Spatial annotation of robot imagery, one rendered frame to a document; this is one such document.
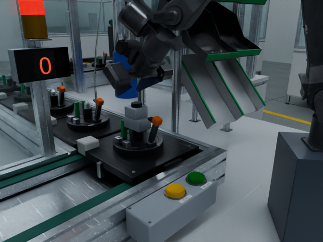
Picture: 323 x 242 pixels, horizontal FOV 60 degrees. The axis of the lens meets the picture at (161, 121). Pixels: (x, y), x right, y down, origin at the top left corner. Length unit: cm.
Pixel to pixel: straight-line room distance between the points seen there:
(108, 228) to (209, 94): 56
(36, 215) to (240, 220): 45
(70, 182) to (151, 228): 30
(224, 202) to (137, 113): 32
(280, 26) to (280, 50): 76
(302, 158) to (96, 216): 39
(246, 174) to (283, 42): 953
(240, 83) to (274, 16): 947
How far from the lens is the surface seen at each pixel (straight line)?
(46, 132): 78
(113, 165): 69
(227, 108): 95
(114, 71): 64
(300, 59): 492
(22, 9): 70
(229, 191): 81
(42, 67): 69
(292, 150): 60
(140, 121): 72
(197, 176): 64
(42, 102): 76
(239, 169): 92
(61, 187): 74
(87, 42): 983
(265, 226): 71
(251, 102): 108
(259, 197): 81
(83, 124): 92
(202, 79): 96
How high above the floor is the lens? 130
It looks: 20 degrees down
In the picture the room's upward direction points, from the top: straight up
